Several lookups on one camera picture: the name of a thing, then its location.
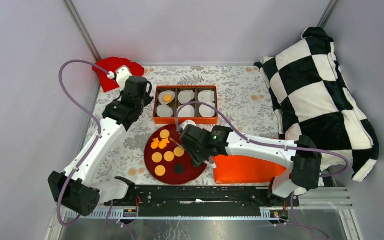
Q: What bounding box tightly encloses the orange fish cookie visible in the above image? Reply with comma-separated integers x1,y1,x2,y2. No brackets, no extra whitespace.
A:
150,137,160,150
158,138,170,150

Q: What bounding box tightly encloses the dark red round plate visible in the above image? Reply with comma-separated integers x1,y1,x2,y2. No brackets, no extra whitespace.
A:
144,124,207,185

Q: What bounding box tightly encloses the black white checkered blanket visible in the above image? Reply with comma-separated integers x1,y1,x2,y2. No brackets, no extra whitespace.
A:
255,27,380,182

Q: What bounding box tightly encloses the black round cookie bottom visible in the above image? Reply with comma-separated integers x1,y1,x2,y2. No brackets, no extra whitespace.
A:
173,163,185,175

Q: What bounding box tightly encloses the orange fish cookie left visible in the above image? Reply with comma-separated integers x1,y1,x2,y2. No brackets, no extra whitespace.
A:
150,137,160,150

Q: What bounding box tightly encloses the floral table mat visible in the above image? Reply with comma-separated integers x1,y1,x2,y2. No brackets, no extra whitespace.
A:
92,66,279,185

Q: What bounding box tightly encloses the orange tin lid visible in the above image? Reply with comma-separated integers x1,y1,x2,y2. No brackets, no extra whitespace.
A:
213,155,286,185

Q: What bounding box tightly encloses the orange fish cookie right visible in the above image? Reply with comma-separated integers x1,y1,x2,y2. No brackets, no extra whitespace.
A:
158,138,170,150

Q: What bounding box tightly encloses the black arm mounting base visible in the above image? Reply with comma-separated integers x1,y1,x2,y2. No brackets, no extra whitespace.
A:
113,185,300,218

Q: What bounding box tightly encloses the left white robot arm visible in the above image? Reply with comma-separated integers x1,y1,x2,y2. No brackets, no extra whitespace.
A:
48,76,154,217

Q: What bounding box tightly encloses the round orange cookie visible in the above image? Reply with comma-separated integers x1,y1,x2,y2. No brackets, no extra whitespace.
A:
173,147,185,157
163,151,175,162
159,129,170,139
162,94,173,103
151,152,163,163
154,165,167,177

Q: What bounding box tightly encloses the white paper cup liner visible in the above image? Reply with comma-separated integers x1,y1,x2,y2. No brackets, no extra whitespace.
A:
197,90,216,103
178,90,195,105
176,105,195,118
198,102,216,118
158,90,176,105
156,104,174,118

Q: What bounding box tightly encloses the round orange cookie bottom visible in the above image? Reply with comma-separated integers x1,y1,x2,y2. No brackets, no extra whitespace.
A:
154,165,167,177

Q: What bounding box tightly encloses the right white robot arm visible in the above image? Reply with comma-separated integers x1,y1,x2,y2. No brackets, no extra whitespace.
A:
177,120,322,206

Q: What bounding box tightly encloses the orange compartment cookie tin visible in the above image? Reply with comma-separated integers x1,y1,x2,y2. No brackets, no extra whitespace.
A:
152,85,219,124

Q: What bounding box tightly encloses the red cloth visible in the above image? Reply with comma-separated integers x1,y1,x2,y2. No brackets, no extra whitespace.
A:
92,56,145,93

